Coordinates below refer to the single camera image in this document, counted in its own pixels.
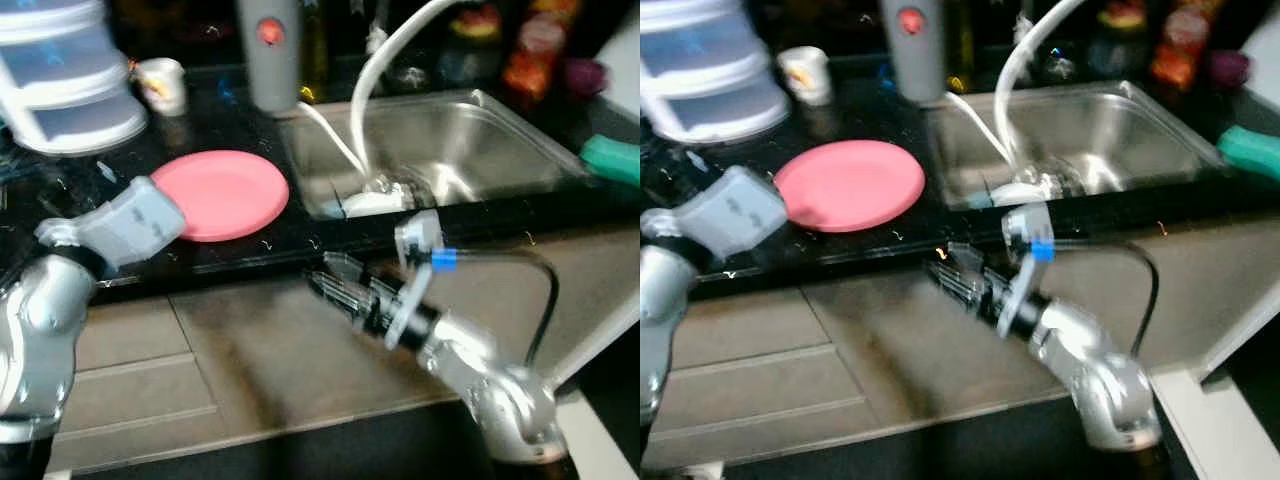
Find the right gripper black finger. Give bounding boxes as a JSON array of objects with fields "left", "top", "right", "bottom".
[
  {"left": 321, "top": 252, "right": 370, "bottom": 290},
  {"left": 924, "top": 261, "right": 970, "bottom": 310},
  {"left": 939, "top": 242, "right": 987, "bottom": 280},
  {"left": 304, "top": 274, "right": 354, "bottom": 320}
]

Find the yellow oil bottle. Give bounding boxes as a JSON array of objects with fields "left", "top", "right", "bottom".
[
  {"left": 300, "top": 0, "right": 333, "bottom": 103},
  {"left": 946, "top": 0, "right": 976, "bottom": 93}
]

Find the orange snack packet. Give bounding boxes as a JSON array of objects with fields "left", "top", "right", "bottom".
[
  {"left": 500, "top": 10, "right": 566, "bottom": 96},
  {"left": 1150, "top": 5, "right": 1211, "bottom": 91}
]

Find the steel sink strainer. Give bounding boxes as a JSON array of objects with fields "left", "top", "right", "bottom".
[
  {"left": 1020, "top": 165, "right": 1091, "bottom": 201},
  {"left": 375, "top": 170, "right": 446, "bottom": 206}
]

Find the white printed cup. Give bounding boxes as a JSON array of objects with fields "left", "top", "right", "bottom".
[
  {"left": 777, "top": 46, "right": 833, "bottom": 107},
  {"left": 133, "top": 57, "right": 189, "bottom": 118}
]

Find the green plastic object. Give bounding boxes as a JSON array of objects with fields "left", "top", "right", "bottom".
[
  {"left": 578, "top": 135, "right": 641, "bottom": 188},
  {"left": 1215, "top": 125, "right": 1280, "bottom": 181}
]

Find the stainless steel sink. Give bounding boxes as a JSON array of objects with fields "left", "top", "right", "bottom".
[
  {"left": 925, "top": 80, "right": 1229, "bottom": 211},
  {"left": 275, "top": 88, "right": 593, "bottom": 223}
]

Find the purple cup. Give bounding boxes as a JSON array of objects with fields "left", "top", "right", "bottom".
[
  {"left": 560, "top": 55, "right": 611, "bottom": 96},
  {"left": 1205, "top": 50, "right": 1251, "bottom": 91}
]

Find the pink plastic plate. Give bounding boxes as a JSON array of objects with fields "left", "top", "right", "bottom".
[
  {"left": 773, "top": 140, "right": 926, "bottom": 234},
  {"left": 150, "top": 150, "right": 291, "bottom": 243}
]

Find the white tiered food container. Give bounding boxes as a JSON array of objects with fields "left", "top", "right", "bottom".
[
  {"left": 640, "top": 0, "right": 791, "bottom": 146},
  {"left": 0, "top": 0, "right": 149, "bottom": 156}
]

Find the brown drawer front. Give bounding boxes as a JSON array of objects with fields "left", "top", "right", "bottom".
[
  {"left": 45, "top": 405, "right": 231, "bottom": 471},
  {"left": 665, "top": 350, "right": 866, "bottom": 413},
  {"left": 60, "top": 352, "right": 216, "bottom": 421},
  {"left": 645, "top": 400, "right": 881, "bottom": 466},
  {"left": 680, "top": 290, "right": 836, "bottom": 367},
  {"left": 75, "top": 295, "right": 196, "bottom": 373}
]

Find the thin white tube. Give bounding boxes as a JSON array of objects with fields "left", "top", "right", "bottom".
[
  {"left": 945, "top": 90, "right": 1013, "bottom": 166},
  {"left": 295, "top": 100, "right": 369, "bottom": 179}
]

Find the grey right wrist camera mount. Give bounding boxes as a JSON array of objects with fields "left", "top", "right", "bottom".
[
  {"left": 995, "top": 203, "right": 1058, "bottom": 341},
  {"left": 385, "top": 210, "right": 448, "bottom": 351}
]

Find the grey thermos flask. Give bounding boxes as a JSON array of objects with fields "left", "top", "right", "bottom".
[
  {"left": 880, "top": 0, "right": 949, "bottom": 104},
  {"left": 235, "top": 0, "right": 304, "bottom": 116}
]

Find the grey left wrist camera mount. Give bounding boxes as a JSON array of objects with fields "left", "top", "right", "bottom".
[
  {"left": 672, "top": 165, "right": 793, "bottom": 263},
  {"left": 78, "top": 176, "right": 189, "bottom": 269}
]

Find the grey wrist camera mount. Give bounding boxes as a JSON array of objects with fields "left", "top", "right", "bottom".
[
  {"left": 78, "top": 176, "right": 189, "bottom": 269},
  {"left": 995, "top": 203, "right": 1058, "bottom": 341},
  {"left": 672, "top": 165, "right": 793, "bottom": 263},
  {"left": 385, "top": 210, "right": 448, "bottom": 351}
]

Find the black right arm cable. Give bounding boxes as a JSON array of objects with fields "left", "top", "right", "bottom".
[
  {"left": 440, "top": 248, "right": 561, "bottom": 369},
  {"left": 1042, "top": 236, "right": 1163, "bottom": 359}
]

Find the thick white hose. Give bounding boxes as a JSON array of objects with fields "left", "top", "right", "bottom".
[
  {"left": 350, "top": 0, "right": 463, "bottom": 179},
  {"left": 993, "top": 0, "right": 1093, "bottom": 171}
]

